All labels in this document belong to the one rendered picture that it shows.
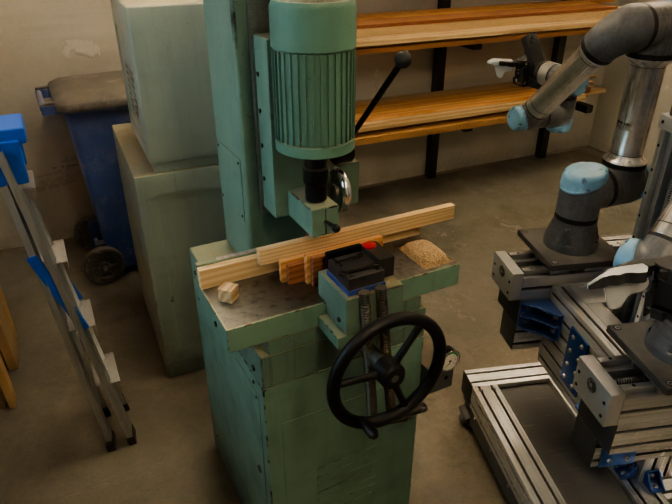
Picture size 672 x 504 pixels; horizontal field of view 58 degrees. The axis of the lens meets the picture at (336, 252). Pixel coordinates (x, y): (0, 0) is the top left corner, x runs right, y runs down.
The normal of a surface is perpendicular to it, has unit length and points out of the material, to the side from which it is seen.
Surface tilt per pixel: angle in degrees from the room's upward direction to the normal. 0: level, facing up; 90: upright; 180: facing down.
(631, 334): 0
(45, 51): 90
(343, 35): 90
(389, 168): 90
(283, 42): 90
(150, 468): 0
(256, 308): 0
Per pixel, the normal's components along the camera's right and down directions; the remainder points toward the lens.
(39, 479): 0.00, -0.87
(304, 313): 0.46, 0.44
